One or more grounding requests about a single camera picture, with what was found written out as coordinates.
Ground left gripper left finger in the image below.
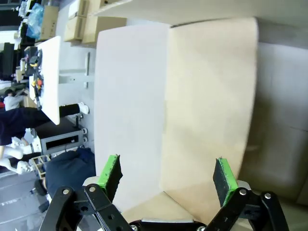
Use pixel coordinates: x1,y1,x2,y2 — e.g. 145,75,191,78
44,154,135,231

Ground wooden crate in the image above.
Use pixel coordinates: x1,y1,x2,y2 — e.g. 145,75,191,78
29,155,51,180

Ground background person grey top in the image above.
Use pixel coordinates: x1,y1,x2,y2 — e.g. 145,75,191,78
3,89,26,111

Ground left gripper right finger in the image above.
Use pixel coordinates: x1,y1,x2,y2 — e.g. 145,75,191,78
204,156,289,231

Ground background person black clothes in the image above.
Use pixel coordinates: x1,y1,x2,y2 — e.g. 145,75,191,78
0,102,90,147

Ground white cardboard box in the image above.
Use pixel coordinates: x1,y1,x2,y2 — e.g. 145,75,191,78
68,0,90,20

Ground blue plastic bag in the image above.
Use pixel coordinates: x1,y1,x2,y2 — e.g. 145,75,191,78
26,3,45,39

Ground white cluttered table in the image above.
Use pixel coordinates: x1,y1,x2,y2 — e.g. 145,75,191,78
24,36,95,126

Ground grey wheeled cabinet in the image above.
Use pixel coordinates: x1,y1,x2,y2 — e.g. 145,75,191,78
35,119,89,155

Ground large brown cardboard box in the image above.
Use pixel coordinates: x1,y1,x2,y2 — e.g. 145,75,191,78
91,0,308,231

